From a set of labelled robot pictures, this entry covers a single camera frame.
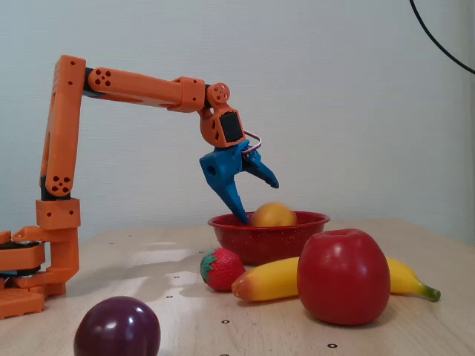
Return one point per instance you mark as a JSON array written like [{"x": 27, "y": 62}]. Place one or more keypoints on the yellow orange toy peach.
[{"x": 272, "y": 215}]

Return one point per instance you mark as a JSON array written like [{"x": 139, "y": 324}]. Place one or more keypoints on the red toy apple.
[{"x": 343, "y": 278}]

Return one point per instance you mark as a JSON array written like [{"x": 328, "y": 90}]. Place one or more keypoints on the red speckled enamel bowl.
[{"x": 267, "y": 241}]

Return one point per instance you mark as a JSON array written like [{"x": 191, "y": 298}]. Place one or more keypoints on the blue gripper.
[{"x": 223, "y": 168}]

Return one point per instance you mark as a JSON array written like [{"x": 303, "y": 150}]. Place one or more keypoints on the red toy strawberry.
[{"x": 224, "y": 270}]

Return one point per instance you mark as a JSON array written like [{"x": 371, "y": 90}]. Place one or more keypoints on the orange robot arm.
[{"x": 63, "y": 130}]

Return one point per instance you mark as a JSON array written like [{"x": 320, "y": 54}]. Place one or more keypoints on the purple toy plum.
[{"x": 117, "y": 330}]

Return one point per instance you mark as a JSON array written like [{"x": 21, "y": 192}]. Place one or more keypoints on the yellow toy banana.
[{"x": 267, "y": 282}]

